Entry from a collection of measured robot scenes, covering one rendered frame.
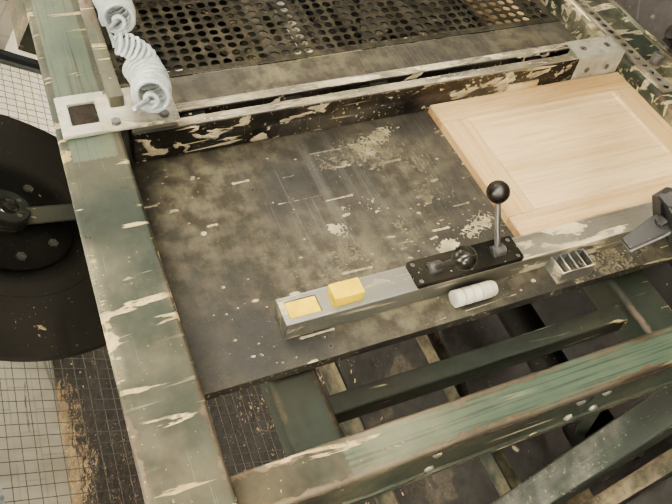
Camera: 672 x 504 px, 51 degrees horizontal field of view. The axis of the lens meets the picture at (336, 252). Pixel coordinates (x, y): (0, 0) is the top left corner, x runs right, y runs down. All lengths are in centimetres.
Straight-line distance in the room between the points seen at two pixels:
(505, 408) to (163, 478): 47
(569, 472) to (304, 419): 92
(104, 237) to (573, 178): 87
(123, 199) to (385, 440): 53
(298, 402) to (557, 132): 79
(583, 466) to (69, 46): 143
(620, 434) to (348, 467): 94
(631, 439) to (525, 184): 67
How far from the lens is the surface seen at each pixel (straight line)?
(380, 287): 110
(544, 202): 136
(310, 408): 106
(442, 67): 149
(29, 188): 192
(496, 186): 114
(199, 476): 88
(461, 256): 102
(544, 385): 107
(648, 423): 173
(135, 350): 96
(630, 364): 116
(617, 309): 135
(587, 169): 146
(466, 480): 300
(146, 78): 115
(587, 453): 180
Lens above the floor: 237
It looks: 42 degrees down
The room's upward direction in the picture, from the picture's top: 81 degrees counter-clockwise
